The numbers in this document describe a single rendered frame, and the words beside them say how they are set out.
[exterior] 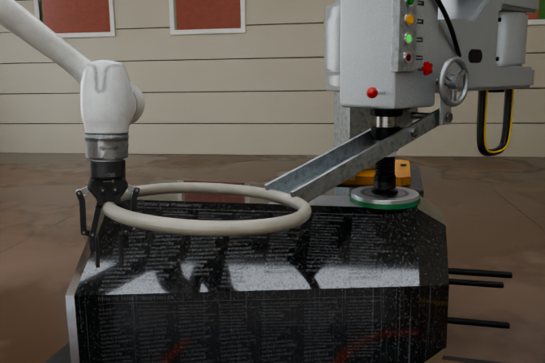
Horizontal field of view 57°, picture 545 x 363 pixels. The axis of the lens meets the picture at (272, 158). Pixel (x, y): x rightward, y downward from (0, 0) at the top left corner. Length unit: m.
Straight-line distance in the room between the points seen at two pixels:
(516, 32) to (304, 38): 5.90
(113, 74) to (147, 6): 7.33
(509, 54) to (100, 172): 1.52
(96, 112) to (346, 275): 0.81
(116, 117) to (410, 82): 0.84
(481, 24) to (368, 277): 0.92
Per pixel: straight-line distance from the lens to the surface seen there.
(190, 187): 1.42
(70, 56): 1.28
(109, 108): 1.09
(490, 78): 1.91
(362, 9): 1.55
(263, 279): 1.49
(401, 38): 1.46
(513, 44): 2.09
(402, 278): 1.48
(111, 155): 1.11
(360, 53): 1.55
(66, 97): 9.00
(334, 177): 1.38
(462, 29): 1.76
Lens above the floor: 1.23
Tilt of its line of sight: 9 degrees down
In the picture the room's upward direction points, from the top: 1 degrees counter-clockwise
